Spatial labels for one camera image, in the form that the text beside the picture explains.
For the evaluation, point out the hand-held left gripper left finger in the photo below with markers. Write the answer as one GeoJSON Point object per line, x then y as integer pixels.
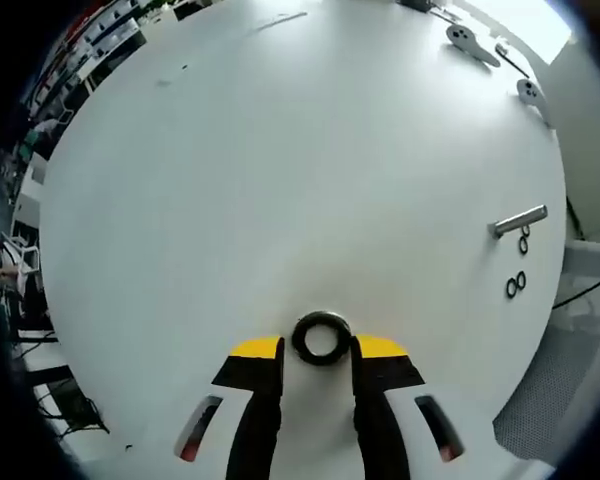
{"type": "Point", "coordinates": [257, 390]}

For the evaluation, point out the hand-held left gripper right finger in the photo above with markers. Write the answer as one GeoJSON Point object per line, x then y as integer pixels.
{"type": "Point", "coordinates": [380, 390]}

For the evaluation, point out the large black washer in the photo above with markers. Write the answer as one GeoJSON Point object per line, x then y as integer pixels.
{"type": "Point", "coordinates": [297, 337]}

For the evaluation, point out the thin threaded stud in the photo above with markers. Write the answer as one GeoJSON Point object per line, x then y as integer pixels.
{"type": "Point", "coordinates": [517, 220]}

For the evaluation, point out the grey mesh office chair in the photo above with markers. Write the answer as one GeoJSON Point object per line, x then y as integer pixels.
{"type": "Point", "coordinates": [545, 400]}

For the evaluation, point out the white handheld controller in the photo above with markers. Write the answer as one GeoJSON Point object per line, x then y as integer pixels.
{"type": "Point", "coordinates": [472, 42]}
{"type": "Point", "coordinates": [532, 97]}

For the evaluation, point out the small black object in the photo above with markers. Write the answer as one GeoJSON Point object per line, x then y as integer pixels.
{"type": "Point", "coordinates": [415, 4]}

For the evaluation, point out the storage shelf with white bins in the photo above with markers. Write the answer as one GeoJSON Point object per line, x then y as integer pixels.
{"type": "Point", "coordinates": [105, 30]}

